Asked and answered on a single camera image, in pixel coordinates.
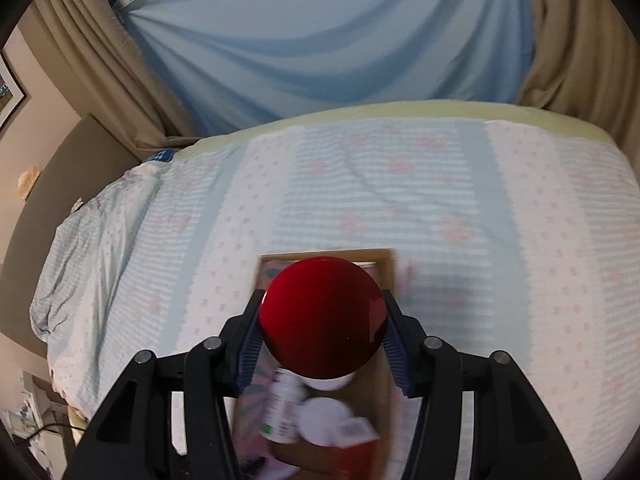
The pink teal striped paper liner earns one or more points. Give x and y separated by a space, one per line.
252 412

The pale green bed sheet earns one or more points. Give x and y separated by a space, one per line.
400 108

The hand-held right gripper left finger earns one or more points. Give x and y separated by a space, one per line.
247 355

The beige wall object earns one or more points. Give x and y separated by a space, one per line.
27 182

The light blue curtain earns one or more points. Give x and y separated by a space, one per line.
325 35

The red box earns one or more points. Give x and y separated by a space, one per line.
360 460

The small blue patterned cloth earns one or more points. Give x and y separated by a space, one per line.
163 154

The framed wall picture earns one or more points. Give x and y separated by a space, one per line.
7 90

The red jar with silver lid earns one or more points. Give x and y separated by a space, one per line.
322 315

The white plastic bottle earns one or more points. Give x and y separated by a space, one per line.
285 407

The white round jar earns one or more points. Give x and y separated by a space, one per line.
322 420

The brown cardboard box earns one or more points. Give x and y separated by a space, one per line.
377 400

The white bedside shelf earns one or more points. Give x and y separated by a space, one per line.
40 405

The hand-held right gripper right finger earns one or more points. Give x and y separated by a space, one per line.
397 355

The white paper tag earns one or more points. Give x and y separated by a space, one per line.
357 430

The beige curtain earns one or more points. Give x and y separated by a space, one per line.
575 35
100 60

